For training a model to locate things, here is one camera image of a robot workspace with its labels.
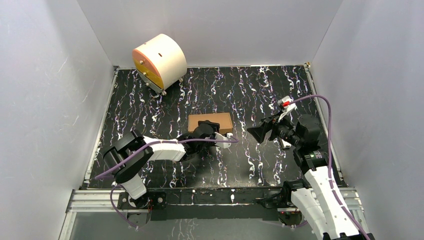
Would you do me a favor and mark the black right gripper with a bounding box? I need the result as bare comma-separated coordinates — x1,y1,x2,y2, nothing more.
246,110,303,148

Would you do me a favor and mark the brown cardboard box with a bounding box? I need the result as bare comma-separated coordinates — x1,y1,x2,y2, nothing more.
188,112,234,135

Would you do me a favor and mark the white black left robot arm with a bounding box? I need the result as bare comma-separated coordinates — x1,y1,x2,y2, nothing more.
100,120,231,208

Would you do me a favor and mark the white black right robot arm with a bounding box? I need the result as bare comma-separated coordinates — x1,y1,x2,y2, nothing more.
247,114,375,240

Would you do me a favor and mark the small white plastic part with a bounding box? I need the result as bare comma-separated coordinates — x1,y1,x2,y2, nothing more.
278,138,292,150

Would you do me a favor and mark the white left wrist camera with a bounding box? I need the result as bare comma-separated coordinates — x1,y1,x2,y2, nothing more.
214,132,234,149

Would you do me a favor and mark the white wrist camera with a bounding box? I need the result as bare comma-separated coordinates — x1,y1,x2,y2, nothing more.
277,95,297,123
214,132,234,149

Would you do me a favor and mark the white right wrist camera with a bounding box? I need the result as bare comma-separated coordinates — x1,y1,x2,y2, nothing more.
277,95,297,123

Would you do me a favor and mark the aluminium front frame rail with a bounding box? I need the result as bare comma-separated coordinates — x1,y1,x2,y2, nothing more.
59,187,372,240

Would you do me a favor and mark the aluminium table edge rail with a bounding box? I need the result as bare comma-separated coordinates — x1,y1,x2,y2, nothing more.
82,65,120,184
303,62,347,187

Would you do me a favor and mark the left aluminium table edge rail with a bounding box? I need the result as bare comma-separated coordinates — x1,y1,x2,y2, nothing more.
82,65,120,184

